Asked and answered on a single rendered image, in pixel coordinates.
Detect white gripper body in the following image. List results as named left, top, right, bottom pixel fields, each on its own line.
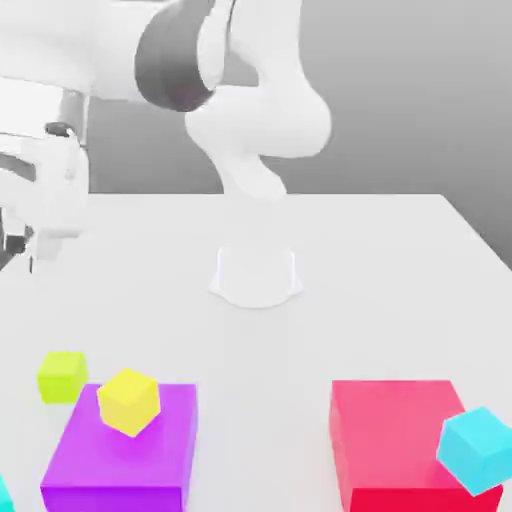
left=0, top=132, right=90, bottom=242

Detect small lime green cube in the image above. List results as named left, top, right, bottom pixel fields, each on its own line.
left=36, top=350, right=89, bottom=405

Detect small yellow cube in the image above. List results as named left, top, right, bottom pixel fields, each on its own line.
left=96, top=368, right=162, bottom=439

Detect small teal cube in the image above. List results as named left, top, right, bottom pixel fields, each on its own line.
left=0, top=473, right=16, bottom=512

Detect small cyan cube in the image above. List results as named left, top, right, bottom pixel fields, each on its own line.
left=436, top=406, right=512, bottom=498

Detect large purple box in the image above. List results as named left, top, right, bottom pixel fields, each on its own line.
left=39, top=382, right=200, bottom=512

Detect large red box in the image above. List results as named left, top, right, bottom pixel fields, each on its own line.
left=328, top=379, right=505, bottom=512

